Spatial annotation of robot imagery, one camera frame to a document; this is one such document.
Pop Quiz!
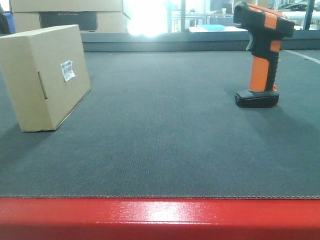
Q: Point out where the brown cardboard package box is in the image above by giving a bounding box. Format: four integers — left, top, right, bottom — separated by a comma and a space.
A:
0, 24, 91, 132

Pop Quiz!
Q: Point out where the large cardboard box lower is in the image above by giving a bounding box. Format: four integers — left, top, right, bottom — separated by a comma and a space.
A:
13, 11, 129, 34

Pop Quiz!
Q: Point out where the large cardboard box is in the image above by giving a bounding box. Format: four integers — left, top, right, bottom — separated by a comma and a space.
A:
9, 0, 132, 18
13, 11, 129, 34

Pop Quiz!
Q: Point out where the orange black barcode scanner gun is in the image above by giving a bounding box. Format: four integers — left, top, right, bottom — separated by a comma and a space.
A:
233, 1, 295, 108

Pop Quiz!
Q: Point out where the large cardboard box upper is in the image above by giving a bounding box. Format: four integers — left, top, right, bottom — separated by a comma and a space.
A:
9, 0, 132, 18

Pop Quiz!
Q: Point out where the white barcode label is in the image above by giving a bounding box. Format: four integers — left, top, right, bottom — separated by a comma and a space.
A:
60, 60, 76, 82

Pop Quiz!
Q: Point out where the blue flat tray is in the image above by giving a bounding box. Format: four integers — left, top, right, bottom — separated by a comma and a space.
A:
199, 24, 226, 32

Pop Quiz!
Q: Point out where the blue bin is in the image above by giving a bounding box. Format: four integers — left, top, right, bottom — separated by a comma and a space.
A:
4, 11, 16, 34

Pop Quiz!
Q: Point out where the red metal conveyor table frame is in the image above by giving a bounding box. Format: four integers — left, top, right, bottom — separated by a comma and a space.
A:
0, 197, 320, 240

